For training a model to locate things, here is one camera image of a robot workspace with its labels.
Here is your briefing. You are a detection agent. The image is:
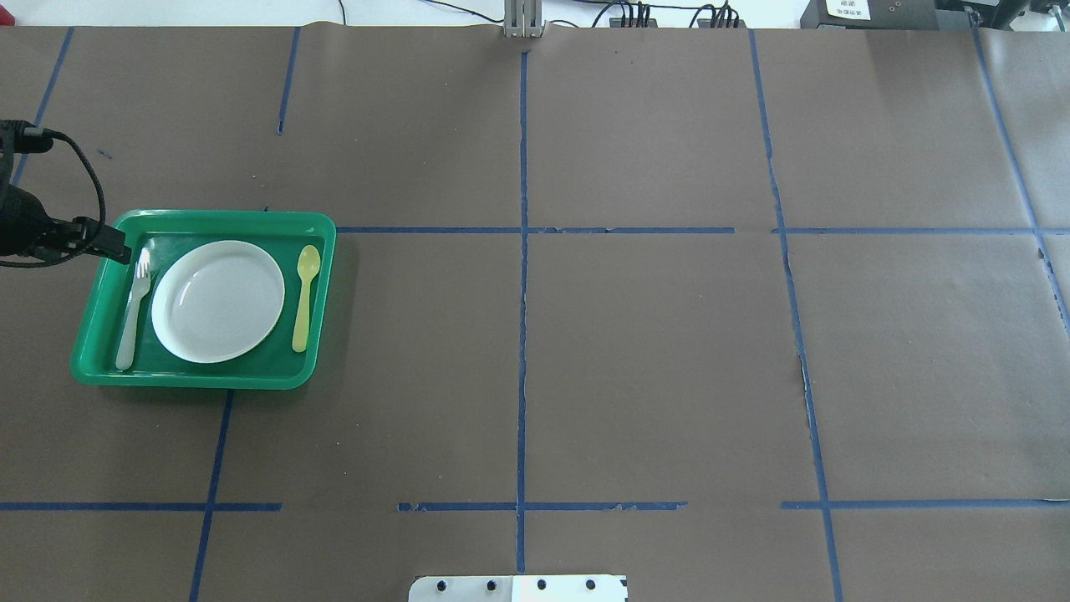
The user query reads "yellow plastic spoon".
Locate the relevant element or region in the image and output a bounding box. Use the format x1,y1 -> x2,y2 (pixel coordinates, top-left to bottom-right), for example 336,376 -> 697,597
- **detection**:
291,245 -> 322,352

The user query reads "green plastic tray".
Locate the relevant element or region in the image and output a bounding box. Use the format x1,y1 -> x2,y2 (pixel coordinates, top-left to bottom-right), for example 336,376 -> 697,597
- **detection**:
70,209 -> 337,391

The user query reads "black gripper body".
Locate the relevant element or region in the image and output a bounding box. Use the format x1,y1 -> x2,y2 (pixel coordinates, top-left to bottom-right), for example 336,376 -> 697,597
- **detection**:
1,186 -> 74,262

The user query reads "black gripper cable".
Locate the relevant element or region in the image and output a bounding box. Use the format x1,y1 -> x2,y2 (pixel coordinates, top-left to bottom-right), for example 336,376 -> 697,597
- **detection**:
0,125 -> 108,271

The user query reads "clear plastic fork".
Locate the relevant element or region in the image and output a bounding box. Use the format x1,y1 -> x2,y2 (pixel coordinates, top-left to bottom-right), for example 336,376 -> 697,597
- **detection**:
114,247 -> 152,372

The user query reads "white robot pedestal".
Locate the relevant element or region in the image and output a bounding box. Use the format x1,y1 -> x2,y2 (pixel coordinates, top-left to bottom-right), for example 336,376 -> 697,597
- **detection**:
408,573 -> 629,601

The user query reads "aluminium frame post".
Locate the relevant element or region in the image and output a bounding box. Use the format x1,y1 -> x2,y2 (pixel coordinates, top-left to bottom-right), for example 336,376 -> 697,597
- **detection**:
502,0 -> 546,38

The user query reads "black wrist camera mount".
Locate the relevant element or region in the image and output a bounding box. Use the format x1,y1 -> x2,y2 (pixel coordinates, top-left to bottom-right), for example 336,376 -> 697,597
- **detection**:
1,120 -> 54,154

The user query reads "white round plate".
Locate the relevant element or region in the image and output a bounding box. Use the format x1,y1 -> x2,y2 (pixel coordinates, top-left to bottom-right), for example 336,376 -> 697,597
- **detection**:
150,240 -> 286,365

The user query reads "black desktop box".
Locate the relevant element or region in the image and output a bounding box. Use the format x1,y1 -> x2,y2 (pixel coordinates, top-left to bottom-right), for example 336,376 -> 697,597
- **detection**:
799,1 -> 939,31

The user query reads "brown paper table cover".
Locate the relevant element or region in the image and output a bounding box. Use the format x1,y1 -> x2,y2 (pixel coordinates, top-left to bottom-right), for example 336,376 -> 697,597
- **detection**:
3,24 -> 1067,601

